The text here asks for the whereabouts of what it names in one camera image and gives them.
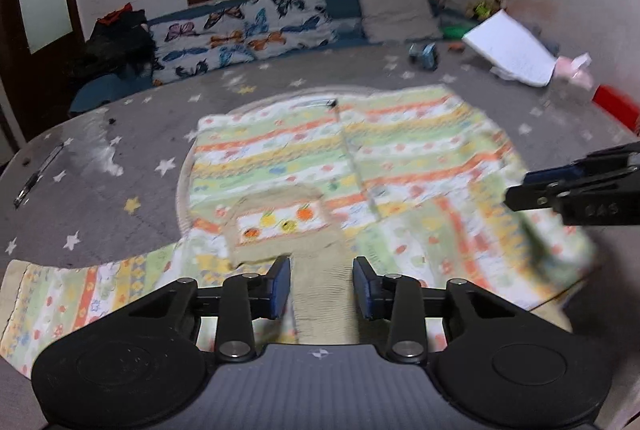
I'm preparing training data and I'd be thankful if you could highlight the blue mattress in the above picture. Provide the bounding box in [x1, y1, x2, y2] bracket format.
[68, 0, 478, 119]

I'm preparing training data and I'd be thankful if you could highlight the white paper pad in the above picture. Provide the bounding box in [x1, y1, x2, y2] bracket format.
[462, 9, 559, 88]

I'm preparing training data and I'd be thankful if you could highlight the pink cloth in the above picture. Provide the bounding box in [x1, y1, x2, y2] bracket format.
[552, 53, 596, 90]

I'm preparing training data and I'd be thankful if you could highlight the grey pillow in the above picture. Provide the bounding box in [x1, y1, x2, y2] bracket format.
[357, 0, 444, 44]

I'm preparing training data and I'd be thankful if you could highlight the butterfly print pillow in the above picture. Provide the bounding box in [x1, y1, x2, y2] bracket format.
[147, 0, 342, 85]

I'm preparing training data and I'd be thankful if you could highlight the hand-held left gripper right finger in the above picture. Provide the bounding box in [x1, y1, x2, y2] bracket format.
[352, 256, 521, 364]

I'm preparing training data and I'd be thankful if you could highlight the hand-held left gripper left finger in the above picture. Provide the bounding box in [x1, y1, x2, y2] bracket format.
[129, 256, 292, 363]

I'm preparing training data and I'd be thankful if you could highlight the red box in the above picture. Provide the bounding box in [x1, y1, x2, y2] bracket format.
[592, 84, 640, 131]

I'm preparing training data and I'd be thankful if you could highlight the green toy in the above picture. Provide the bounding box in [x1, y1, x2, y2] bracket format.
[442, 25, 477, 41]

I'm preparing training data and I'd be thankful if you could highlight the yellow toy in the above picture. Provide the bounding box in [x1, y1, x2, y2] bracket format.
[466, 0, 504, 21]

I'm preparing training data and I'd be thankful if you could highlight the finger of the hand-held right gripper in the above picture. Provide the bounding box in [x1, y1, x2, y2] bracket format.
[522, 142, 640, 187]
[505, 166, 640, 227]

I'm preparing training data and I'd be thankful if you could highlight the blue toy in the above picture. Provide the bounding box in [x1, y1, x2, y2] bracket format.
[408, 42, 440, 72]

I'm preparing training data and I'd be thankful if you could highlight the dark clothes pile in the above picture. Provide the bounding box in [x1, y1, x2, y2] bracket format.
[67, 2, 157, 86]

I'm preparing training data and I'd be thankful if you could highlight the striped fruit print garment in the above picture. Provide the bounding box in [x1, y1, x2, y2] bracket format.
[0, 84, 599, 367]

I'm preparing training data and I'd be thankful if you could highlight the metal pen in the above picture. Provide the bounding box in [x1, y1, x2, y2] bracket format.
[13, 143, 65, 210]

